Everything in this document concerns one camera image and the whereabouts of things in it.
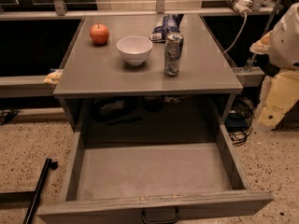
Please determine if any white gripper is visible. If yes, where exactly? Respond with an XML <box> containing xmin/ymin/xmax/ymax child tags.
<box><xmin>257</xmin><ymin>69</ymin><xmax>299</xmax><ymax>129</ymax></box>

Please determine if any silver blue redbull can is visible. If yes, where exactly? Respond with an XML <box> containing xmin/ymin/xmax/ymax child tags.
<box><xmin>164</xmin><ymin>32</ymin><xmax>184</xmax><ymax>76</ymax></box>

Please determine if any open grey top drawer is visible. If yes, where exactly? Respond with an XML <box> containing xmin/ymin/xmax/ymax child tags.
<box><xmin>37</xmin><ymin>104</ymin><xmax>273</xmax><ymax>224</ymax></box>

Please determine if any white bowl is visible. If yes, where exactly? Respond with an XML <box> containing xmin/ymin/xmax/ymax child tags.
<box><xmin>117</xmin><ymin>35</ymin><xmax>152</xmax><ymax>65</ymax></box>

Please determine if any grey cabinet with top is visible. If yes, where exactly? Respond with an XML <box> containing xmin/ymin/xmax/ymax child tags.
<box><xmin>54</xmin><ymin>14</ymin><xmax>242</xmax><ymax>127</ymax></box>

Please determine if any white power strip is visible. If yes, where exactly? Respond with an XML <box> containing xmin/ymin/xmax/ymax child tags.
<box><xmin>224</xmin><ymin>0</ymin><xmax>252</xmax><ymax>17</ymax></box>

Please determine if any white power cable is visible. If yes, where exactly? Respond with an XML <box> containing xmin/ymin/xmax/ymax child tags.
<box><xmin>221</xmin><ymin>12</ymin><xmax>249</xmax><ymax>56</ymax></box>

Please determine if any black cable bundle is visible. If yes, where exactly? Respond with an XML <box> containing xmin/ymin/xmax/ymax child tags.
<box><xmin>224</xmin><ymin>96</ymin><xmax>256</xmax><ymax>147</ymax></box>

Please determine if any red apple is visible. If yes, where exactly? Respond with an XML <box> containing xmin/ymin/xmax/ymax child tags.
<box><xmin>90</xmin><ymin>23</ymin><xmax>109</xmax><ymax>45</ymax></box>

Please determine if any black metal bar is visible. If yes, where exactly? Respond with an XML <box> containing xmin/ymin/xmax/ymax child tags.
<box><xmin>22</xmin><ymin>158</ymin><xmax>58</xmax><ymax>224</ymax></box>

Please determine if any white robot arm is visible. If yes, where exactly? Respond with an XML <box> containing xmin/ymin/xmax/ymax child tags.
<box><xmin>249</xmin><ymin>3</ymin><xmax>299</xmax><ymax>131</ymax></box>

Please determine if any yellow crumpled wrapper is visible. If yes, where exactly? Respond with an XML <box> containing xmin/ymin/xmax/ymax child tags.
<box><xmin>44</xmin><ymin>69</ymin><xmax>63</xmax><ymax>85</ymax></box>

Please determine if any blue chip bag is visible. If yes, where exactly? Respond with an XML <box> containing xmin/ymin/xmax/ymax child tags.
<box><xmin>149</xmin><ymin>14</ymin><xmax>183</xmax><ymax>43</ymax></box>

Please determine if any grey metal rail frame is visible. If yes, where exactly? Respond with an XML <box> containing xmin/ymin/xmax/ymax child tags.
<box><xmin>0</xmin><ymin>0</ymin><xmax>299</xmax><ymax>99</ymax></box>

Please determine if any black drawer handle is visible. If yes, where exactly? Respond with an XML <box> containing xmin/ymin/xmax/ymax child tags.
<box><xmin>142</xmin><ymin>208</ymin><xmax>179</xmax><ymax>224</ymax></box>

